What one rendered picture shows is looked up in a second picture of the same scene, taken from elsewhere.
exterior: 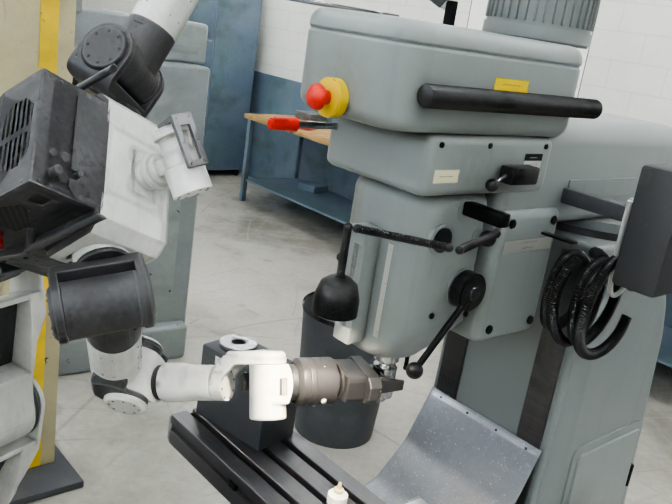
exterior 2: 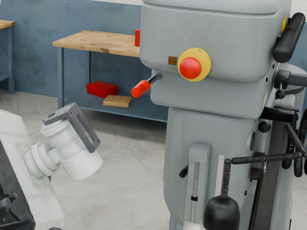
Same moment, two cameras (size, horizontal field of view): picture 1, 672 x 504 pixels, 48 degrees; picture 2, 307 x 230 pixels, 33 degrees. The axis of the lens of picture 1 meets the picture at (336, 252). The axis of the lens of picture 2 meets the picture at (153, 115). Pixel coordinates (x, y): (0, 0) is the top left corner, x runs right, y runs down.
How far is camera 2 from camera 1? 0.70 m
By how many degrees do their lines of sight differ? 28
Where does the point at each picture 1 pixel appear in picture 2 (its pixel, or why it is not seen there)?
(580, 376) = (286, 185)
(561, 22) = not seen: outside the picture
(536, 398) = (262, 208)
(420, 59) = (271, 25)
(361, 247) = (203, 164)
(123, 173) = (24, 173)
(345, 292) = (236, 211)
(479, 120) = not seen: hidden behind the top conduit
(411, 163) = (246, 97)
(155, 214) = (51, 196)
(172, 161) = (71, 150)
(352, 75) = (212, 44)
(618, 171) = not seen: hidden behind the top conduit
